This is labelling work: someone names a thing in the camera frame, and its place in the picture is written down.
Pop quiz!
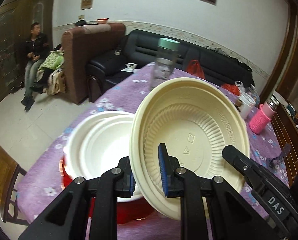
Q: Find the wooden chair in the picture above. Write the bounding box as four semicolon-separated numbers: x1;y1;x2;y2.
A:
0;145;29;226

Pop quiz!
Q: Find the black leather sofa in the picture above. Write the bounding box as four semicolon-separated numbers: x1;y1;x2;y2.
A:
85;30;255;102

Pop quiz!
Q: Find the brown leather armchair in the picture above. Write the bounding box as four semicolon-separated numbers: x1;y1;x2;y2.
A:
61;23;126;105

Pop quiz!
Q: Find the pink sleeved bottle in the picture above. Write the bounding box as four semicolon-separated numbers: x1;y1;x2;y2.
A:
249;95;280;134

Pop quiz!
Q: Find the green patterned blanket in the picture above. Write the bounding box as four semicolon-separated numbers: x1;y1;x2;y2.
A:
38;50;64;70

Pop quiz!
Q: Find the white shallow bowl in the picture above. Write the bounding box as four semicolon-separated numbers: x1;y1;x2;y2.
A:
64;111;134;179

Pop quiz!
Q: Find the clear bottle green lid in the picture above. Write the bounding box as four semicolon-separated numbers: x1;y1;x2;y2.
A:
150;37;180;90

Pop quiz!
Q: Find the large red scalloped plate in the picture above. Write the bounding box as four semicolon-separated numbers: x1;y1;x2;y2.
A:
59;158;154;224

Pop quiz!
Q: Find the small yellow wall plaque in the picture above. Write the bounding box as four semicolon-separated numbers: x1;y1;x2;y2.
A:
80;0;93;10

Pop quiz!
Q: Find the red plastic bag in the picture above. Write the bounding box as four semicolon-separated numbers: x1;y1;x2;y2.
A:
185;60;205;80

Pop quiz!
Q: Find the white cylindrical jar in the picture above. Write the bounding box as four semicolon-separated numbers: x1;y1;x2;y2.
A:
239;92;256;120

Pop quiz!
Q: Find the seated man dark jacket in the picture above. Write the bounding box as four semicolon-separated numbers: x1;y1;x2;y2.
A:
21;22;49;112

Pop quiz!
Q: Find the white round plate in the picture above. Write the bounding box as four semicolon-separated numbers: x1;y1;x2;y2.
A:
63;129;145;203

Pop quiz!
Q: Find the dark wooden cabinet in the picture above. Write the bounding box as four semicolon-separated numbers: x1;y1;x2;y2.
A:
0;0;54;102

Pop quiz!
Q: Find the cream ribbed plastic bowl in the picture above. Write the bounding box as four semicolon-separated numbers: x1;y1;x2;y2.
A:
129;77;250;220

